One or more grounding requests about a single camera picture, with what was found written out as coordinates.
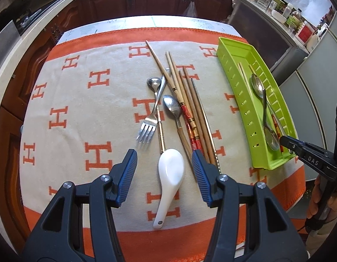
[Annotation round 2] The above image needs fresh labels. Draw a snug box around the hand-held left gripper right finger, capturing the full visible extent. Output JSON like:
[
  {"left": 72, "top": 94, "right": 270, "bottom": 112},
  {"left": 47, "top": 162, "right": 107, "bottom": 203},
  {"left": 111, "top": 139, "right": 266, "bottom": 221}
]
[{"left": 192, "top": 150, "right": 308, "bottom": 262}]

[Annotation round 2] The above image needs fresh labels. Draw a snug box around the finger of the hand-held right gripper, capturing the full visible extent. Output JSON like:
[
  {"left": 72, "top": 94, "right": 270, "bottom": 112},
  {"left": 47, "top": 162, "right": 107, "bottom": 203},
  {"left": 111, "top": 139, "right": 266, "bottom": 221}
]
[{"left": 279, "top": 135, "right": 304, "bottom": 156}]

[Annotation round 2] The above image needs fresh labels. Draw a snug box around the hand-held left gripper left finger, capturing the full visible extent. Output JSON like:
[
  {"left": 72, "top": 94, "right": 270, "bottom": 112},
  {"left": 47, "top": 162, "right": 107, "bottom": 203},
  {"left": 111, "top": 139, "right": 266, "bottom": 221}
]
[{"left": 21, "top": 149, "right": 138, "bottom": 262}]

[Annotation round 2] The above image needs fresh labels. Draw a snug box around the deep metal soup spoon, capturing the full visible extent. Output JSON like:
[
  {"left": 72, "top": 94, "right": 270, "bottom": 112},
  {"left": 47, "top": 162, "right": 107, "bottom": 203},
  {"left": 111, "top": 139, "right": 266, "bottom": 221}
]
[{"left": 261, "top": 89, "right": 280, "bottom": 152}]

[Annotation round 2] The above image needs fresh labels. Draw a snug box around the white ceramic spoon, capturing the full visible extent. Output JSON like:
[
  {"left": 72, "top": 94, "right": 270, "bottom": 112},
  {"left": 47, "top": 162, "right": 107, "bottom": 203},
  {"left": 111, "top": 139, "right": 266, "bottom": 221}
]
[{"left": 153, "top": 149, "right": 185, "bottom": 230}]

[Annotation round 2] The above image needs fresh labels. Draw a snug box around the metal fork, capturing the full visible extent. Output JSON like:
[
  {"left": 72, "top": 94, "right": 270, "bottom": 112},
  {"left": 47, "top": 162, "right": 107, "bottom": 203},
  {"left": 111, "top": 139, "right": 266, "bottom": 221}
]
[{"left": 136, "top": 75, "right": 169, "bottom": 145}]

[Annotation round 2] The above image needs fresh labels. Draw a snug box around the large metal spoon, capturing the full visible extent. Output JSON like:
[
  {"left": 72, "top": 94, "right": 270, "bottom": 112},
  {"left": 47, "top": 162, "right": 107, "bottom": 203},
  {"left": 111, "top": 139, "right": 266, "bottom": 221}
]
[{"left": 251, "top": 74, "right": 270, "bottom": 131}]

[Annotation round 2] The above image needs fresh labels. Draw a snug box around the wooden-handled metal spoon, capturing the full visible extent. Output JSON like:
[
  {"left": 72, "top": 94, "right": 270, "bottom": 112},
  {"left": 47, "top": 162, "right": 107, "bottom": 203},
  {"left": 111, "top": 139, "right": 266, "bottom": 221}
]
[{"left": 163, "top": 95, "right": 199, "bottom": 183}]

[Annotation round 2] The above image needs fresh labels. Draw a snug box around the brown wooden chopstick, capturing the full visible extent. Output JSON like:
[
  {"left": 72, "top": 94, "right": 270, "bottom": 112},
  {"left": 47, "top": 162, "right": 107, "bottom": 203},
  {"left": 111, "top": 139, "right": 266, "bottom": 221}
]
[
  {"left": 178, "top": 71, "right": 213, "bottom": 167},
  {"left": 184, "top": 68, "right": 217, "bottom": 167}
]

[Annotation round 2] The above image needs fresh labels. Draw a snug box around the small metal spoon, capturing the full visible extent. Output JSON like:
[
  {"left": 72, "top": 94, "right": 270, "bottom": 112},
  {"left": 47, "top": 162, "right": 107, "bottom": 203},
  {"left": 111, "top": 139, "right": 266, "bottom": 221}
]
[{"left": 147, "top": 77, "right": 166, "bottom": 154}]

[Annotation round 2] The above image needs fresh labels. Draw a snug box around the green plastic utensil tray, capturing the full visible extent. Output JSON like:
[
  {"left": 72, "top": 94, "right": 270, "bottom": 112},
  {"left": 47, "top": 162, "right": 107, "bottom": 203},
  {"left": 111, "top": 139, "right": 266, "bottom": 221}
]
[{"left": 216, "top": 36, "right": 299, "bottom": 170}]

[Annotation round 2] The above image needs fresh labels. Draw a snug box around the black-banded decorated chopstick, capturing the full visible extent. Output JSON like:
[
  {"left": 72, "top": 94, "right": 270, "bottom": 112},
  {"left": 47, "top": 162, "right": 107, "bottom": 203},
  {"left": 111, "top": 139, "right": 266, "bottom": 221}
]
[{"left": 146, "top": 40, "right": 198, "bottom": 129}]

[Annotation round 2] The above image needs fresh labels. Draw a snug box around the person's right hand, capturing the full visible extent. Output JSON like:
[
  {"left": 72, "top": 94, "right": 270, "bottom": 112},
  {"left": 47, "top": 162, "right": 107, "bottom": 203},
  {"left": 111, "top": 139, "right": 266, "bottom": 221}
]
[{"left": 309, "top": 175, "right": 337, "bottom": 226}]

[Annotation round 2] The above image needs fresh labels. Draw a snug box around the grey refrigerator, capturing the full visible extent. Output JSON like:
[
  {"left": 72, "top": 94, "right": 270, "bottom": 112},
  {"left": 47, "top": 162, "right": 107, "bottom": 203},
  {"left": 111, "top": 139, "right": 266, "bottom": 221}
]
[{"left": 278, "top": 11, "right": 337, "bottom": 186}]

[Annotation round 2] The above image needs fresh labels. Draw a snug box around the orange beige printed blanket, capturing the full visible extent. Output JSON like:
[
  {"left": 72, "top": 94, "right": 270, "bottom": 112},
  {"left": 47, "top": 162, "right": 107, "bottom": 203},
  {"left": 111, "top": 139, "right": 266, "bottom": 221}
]
[{"left": 20, "top": 27, "right": 307, "bottom": 254}]

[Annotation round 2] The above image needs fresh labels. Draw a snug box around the red-label jar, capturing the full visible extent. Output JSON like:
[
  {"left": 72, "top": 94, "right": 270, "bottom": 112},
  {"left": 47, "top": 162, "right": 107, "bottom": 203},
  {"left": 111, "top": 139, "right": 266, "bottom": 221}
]
[{"left": 295, "top": 20, "right": 315, "bottom": 43}]

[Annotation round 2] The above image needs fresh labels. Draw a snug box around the grey glass-door cabinet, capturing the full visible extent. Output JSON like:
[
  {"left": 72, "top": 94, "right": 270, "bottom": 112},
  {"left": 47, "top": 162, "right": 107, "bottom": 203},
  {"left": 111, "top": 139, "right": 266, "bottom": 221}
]
[{"left": 227, "top": 0, "right": 308, "bottom": 74}]

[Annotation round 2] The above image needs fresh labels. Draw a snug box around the green-label bottle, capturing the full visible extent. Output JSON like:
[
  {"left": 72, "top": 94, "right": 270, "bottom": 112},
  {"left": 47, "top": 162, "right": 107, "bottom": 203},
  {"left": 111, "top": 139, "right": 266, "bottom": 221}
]
[{"left": 287, "top": 9, "right": 302, "bottom": 30}]

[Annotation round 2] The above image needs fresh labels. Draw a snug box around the white bowl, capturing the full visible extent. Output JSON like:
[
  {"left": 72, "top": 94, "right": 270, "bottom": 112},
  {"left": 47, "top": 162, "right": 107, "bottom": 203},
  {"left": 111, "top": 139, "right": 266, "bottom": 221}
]
[{"left": 271, "top": 9, "right": 288, "bottom": 24}]

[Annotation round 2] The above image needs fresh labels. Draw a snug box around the light printed tablecloth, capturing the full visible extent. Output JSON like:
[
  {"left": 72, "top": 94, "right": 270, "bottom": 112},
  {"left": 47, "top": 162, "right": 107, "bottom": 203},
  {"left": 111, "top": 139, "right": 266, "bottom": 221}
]
[{"left": 57, "top": 16, "right": 234, "bottom": 37}]

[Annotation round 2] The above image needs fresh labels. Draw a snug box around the white plastic bag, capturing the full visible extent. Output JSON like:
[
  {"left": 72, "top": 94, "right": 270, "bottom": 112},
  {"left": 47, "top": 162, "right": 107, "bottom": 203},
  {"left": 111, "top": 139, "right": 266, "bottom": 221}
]
[{"left": 182, "top": 1, "right": 198, "bottom": 18}]

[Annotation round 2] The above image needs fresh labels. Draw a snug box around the white kitchen countertop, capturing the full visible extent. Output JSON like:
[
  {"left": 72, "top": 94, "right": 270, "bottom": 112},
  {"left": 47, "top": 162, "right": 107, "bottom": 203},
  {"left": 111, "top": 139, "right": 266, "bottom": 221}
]
[{"left": 0, "top": 0, "right": 308, "bottom": 101}]

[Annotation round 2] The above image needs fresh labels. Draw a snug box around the stainless steel splash guard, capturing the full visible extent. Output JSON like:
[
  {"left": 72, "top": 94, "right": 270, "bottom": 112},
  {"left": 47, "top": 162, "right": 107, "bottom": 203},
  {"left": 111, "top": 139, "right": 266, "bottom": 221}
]
[{"left": 0, "top": 20, "right": 22, "bottom": 80}]

